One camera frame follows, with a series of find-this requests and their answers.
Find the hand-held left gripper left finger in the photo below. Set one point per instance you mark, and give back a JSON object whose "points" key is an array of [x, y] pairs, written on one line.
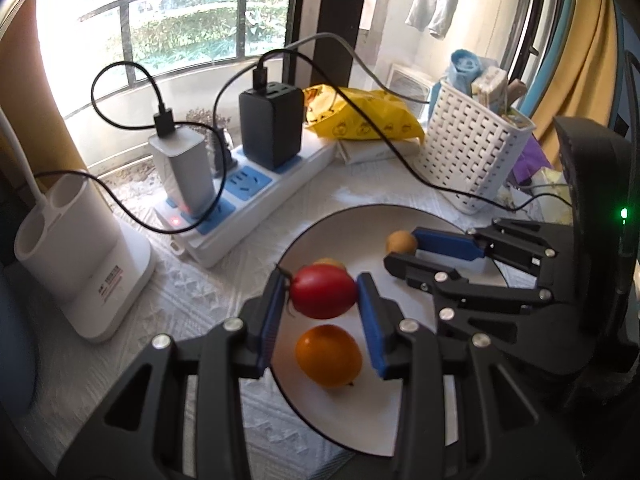
{"points": [[272, 320]]}

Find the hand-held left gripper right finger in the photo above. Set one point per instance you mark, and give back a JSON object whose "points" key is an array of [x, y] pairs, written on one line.
{"points": [[372, 325]]}

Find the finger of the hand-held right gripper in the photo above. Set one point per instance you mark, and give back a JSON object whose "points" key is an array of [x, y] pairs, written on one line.
{"points": [[450, 245], [450, 290]]}

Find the small orange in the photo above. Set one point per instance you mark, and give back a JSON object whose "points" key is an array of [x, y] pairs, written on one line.
{"points": [[327, 355]]}

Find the red tomato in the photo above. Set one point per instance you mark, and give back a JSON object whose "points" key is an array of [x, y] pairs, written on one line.
{"points": [[322, 292]]}

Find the white plate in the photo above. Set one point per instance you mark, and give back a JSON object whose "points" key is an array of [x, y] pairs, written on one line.
{"points": [[360, 420]]}

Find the yellow tissue pack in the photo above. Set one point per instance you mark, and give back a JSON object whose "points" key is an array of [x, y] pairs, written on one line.
{"points": [[550, 182]]}

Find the purple cloth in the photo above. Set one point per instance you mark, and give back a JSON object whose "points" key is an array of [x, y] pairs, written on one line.
{"points": [[532, 160]]}

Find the white plastic basket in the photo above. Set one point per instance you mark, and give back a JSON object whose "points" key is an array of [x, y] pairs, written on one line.
{"points": [[470, 155]]}

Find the yellow green packet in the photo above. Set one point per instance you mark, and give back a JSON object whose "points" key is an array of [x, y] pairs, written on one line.
{"points": [[520, 119]]}

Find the yellow curtain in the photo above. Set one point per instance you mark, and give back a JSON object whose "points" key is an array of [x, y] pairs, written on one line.
{"points": [[590, 85], [40, 110]]}

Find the white power strip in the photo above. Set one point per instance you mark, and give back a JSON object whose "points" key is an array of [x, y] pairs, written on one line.
{"points": [[250, 210]]}

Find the flat white box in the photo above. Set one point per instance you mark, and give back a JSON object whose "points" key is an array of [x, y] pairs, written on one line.
{"points": [[380, 152]]}

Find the brown stick item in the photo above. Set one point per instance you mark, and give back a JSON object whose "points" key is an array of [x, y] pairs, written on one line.
{"points": [[516, 91]]}

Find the teal curtain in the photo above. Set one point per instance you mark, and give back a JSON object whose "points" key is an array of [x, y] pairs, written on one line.
{"points": [[555, 55]]}

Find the yellow snack packet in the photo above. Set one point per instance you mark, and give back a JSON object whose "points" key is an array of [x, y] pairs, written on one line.
{"points": [[360, 120]]}

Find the white charger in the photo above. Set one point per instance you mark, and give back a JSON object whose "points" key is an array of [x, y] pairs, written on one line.
{"points": [[185, 175]]}

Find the black plug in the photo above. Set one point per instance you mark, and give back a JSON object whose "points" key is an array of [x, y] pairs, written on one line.
{"points": [[223, 155]]}

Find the blue roll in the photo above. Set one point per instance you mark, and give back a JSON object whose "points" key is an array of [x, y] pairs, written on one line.
{"points": [[462, 70]]}

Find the black charger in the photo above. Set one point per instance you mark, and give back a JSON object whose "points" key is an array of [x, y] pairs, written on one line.
{"points": [[270, 130]]}

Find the white desk lamp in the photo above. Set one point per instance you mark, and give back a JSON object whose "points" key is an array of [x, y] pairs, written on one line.
{"points": [[85, 270]]}

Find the balcony railing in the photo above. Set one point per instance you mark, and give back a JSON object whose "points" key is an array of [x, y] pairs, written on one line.
{"points": [[124, 35]]}

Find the dark window frame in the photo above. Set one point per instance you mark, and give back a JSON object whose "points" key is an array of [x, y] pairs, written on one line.
{"points": [[540, 10], [340, 20]]}

